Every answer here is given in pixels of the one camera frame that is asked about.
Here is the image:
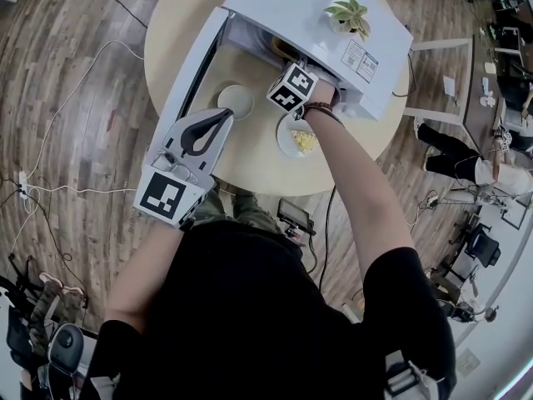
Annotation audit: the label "white wall socket plate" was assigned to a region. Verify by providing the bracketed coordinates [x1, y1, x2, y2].
[456, 347, 482, 378]

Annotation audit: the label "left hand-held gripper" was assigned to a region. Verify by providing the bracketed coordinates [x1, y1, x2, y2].
[132, 107, 235, 229]

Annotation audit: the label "grey harness strap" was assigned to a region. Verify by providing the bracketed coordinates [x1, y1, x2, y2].
[382, 350, 442, 400]

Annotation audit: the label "small potted plant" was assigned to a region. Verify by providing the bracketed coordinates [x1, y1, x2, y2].
[323, 0, 371, 41]

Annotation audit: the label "grey rounded backpack unit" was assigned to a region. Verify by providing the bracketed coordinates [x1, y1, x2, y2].
[46, 322, 84, 366]

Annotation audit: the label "black office chair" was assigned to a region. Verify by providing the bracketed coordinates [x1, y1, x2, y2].
[466, 222, 501, 268]

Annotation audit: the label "person's camouflage trousers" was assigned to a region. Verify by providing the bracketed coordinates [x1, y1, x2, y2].
[193, 185, 284, 235]

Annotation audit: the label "yellow cake slice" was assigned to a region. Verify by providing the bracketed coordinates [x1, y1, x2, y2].
[291, 129, 320, 153]

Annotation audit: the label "white floor cable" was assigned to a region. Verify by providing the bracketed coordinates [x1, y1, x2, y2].
[24, 183, 138, 196]
[24, 39, 145, 183]

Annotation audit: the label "white microwave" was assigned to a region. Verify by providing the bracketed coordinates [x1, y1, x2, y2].
[145, 0, 414, 160]

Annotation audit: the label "brown beaded bracelet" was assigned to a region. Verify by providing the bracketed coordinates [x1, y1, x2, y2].
[301, 101, 345, 128]

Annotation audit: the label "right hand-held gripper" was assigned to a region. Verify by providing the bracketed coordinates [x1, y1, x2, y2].
[266, 58, 320, 118]

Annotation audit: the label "round wooden table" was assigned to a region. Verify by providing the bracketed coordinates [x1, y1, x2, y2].
[143, 0, 411, 198]

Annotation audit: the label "person's black shirt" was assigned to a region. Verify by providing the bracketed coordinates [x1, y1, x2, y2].
[78, 221, 457, 400]

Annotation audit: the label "black floor cable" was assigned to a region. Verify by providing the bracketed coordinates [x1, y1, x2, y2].
[78, 0, 149, 28]

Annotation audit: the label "person's right forearm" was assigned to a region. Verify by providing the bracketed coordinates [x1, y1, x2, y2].
[302, 82, 417, 278]

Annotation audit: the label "person's left forearm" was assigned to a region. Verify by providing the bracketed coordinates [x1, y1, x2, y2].
[103, 221, 184, 328]

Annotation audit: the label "white bowl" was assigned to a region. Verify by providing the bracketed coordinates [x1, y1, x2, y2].
[216, 84, 255, 120]

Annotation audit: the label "dark desk with white legs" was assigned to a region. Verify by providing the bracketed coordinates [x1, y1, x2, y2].
[404, 34, 507, 149]

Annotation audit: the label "black waist-mounted device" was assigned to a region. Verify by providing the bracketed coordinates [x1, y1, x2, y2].
[277, 197, 317, 245]

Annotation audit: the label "black device cable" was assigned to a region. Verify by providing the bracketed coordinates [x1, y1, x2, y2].
[306, 184, 336, 298]

